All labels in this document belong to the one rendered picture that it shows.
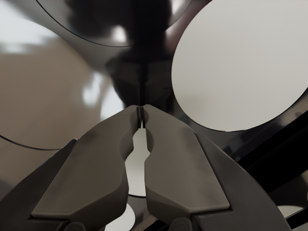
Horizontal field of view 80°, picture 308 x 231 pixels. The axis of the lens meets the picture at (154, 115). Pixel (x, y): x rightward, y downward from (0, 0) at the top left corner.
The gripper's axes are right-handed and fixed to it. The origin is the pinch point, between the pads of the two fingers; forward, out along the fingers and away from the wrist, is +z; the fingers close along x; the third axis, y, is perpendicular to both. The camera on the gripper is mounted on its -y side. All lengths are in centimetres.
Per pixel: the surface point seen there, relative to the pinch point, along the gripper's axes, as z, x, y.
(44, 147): 1.4, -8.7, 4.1
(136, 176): 1.3, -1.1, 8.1
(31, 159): 1.3, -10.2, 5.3
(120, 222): 1.3, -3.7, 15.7
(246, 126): 1.3, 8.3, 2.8
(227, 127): 1.3, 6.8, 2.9
